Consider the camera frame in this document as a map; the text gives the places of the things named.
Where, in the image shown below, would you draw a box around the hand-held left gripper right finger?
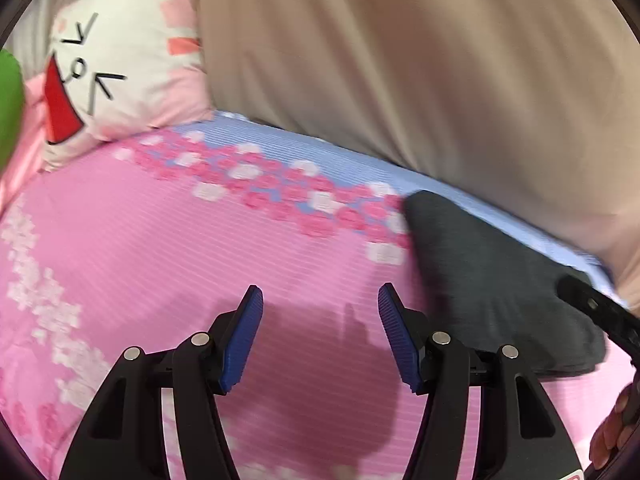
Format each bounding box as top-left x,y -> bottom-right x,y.
378,283 -> 576,480

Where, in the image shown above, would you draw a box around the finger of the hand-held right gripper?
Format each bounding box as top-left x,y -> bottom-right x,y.
557,275 -> 640,356

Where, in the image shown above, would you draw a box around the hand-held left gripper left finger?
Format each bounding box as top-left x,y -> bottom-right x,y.
60,285 -> 264,480

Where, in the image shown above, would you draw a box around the dark grey pants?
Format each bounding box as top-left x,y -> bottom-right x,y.
402,190 -> 610,377

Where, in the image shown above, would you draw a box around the person's right hand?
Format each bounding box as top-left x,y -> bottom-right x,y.
589,384 -> 637,467

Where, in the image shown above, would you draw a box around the pink rose print bedsheet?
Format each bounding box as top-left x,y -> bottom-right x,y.
0,110 -> 638,480

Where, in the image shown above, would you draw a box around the beige cloth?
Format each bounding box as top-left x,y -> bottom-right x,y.
187,0 -> 640,311

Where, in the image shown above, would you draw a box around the white cat face pillow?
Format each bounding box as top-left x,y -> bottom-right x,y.
41,0 -> 213,172

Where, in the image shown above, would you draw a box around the pink satin cloth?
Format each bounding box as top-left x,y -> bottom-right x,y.
0,72 -> 56,206

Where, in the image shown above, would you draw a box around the green object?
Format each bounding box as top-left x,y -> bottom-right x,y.
0,49 -> 25,172

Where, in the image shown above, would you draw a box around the grey white cloth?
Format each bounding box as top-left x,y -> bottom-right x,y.
9,0 -> 118,68

